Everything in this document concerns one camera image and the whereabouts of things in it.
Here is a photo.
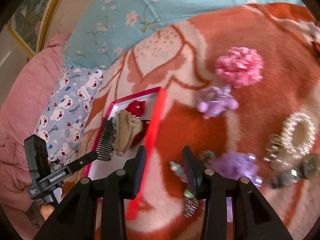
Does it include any black hair comb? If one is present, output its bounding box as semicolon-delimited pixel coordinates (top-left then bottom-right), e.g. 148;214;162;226
95;118;116;161

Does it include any colourful bead charm bracelet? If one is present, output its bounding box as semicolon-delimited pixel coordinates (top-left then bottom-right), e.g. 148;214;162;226
169;151;217;218

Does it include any purple organza scrunchie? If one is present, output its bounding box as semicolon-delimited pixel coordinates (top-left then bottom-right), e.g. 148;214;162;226
211;151;263;187

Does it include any beige claw hair clip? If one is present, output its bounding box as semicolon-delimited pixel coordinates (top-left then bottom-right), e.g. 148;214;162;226
114;109;133;156

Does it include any red velvet bow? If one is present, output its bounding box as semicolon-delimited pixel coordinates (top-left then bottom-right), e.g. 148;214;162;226
125;100;150;148

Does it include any white pearl scrunchie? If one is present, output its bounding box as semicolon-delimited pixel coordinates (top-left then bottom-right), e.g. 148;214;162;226
263;112;316;172

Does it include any lilac flower hair tie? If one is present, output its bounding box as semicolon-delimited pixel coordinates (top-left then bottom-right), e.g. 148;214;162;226
196;85;239;119

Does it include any pink lace scrunchie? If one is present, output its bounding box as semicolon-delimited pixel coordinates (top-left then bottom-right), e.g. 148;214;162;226
215;47;264;88

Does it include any person's left hand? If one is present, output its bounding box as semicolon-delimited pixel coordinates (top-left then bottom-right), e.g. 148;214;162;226
40;204;55;220

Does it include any blue bear print pillow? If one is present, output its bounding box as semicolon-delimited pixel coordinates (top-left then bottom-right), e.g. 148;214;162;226
34;65;106;165

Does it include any red and white tray box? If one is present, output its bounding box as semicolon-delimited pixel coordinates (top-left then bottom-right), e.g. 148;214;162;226
83;86;168;221

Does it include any pink quilt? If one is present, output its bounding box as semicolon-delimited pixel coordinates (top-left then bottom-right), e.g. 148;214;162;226
1;33;70;239

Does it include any orange and cream blanket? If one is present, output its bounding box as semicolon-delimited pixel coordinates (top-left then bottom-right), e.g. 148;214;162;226
79;3;319;239

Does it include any teal floral quilt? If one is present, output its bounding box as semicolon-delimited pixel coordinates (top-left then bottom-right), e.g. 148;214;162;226
63;0;302;68

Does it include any framed floral picture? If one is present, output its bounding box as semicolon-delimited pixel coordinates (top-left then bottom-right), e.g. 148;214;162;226
8;0;62;56

